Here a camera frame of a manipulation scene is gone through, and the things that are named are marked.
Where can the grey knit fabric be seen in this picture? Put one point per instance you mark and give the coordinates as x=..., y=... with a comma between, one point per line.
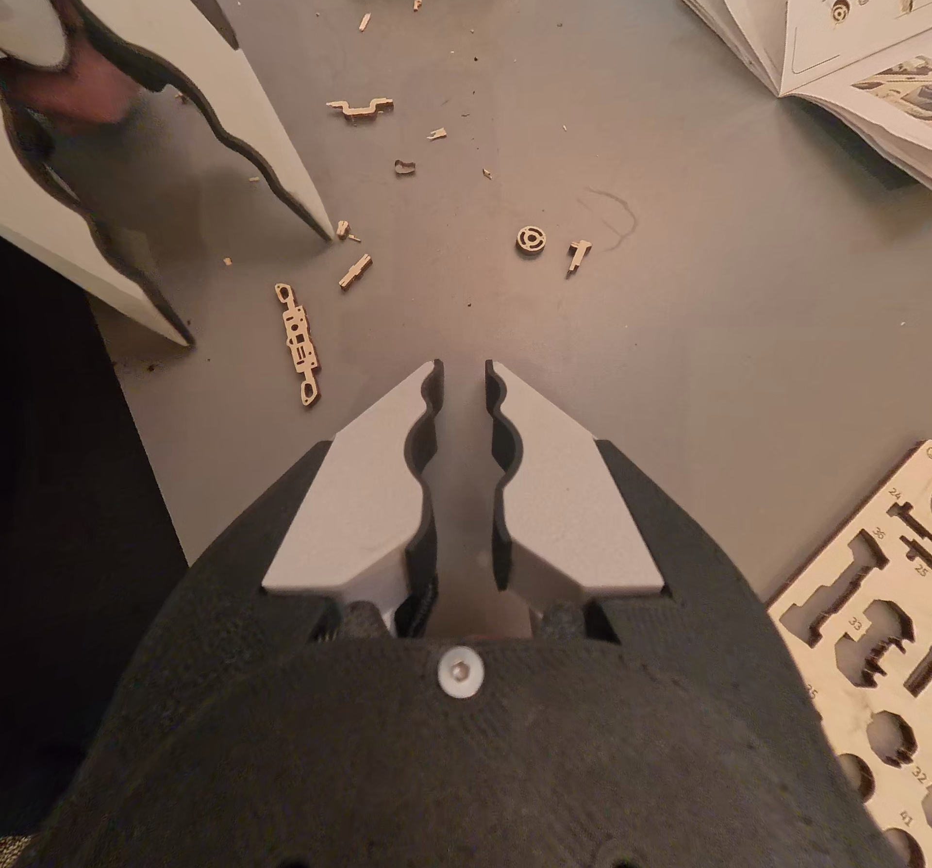
x=14, y=852

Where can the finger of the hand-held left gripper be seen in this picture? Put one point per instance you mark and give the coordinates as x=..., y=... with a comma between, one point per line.
x=44, y=227
x=182, y=30

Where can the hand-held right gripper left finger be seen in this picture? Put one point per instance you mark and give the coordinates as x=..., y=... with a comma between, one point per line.
x=349, y=518

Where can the slender wooden frame part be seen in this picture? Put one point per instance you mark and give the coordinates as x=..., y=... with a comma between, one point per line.
x=297, y=344

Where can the small T-shaped wooden part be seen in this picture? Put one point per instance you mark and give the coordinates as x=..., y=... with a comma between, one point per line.
x=577, y=256

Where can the thin wooden parts sheet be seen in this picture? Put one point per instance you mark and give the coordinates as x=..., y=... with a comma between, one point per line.
x=859, y=679

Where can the round wooden wheel part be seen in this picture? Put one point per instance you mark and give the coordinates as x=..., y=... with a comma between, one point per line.
x=520, y=240

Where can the short notched wooden part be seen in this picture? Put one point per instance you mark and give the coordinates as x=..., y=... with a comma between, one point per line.
x=355, y=271

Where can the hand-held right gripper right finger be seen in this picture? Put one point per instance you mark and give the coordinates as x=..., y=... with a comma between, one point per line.
x=575, y=518

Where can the person's left hand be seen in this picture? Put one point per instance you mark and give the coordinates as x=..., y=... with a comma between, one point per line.
x=80, y=92

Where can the zigzag wooden part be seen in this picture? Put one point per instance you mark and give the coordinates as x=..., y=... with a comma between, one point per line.
x=360, y=108

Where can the small open instruction booklet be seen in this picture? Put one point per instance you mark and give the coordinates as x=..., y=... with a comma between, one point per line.
x=815, y=23

